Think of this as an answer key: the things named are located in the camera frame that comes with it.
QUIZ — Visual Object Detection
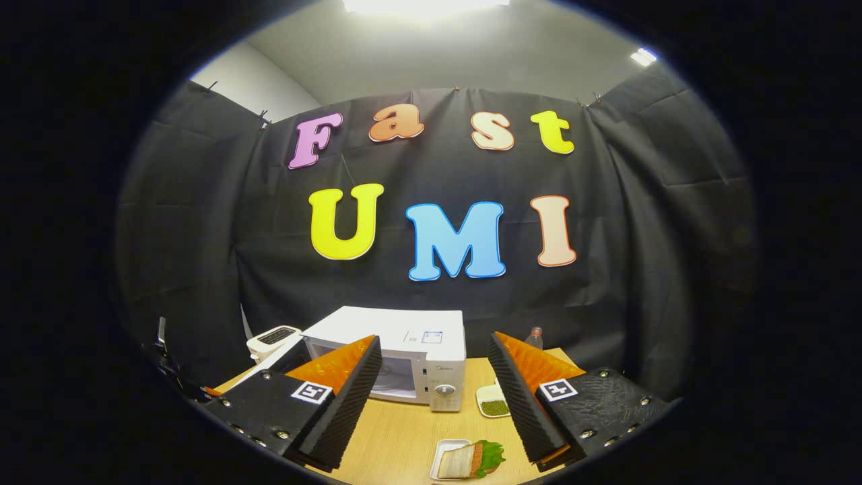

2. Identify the white toaster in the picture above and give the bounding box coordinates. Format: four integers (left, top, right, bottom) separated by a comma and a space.
246, 325, 302, 365

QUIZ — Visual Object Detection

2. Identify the large ceiling light panel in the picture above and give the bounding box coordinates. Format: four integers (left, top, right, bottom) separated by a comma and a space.
343, 0, 510, 18

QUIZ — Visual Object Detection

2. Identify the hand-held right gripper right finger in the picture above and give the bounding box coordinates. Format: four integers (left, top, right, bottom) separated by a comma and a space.
486, 330, 674, 472

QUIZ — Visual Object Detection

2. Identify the sandwich with green lettuce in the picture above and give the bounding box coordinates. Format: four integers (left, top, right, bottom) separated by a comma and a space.
436, 440, 507, 480

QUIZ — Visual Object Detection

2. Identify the white rectangular tray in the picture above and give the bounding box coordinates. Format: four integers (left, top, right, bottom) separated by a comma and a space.
430, 439, 476, 482

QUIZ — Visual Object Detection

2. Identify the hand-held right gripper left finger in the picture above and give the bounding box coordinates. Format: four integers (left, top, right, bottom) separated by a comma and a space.
202, 335, 383, 474

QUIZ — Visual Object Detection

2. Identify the white microwave oven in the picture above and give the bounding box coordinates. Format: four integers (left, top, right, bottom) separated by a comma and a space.
259, 306, 467, 413

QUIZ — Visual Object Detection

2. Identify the white divided bean dish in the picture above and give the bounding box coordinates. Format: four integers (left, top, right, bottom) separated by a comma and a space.
475, 383, 512, 419

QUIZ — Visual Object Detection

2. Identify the black backdrop cloth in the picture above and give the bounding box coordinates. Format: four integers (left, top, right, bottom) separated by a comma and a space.
114, 64, 758, 405

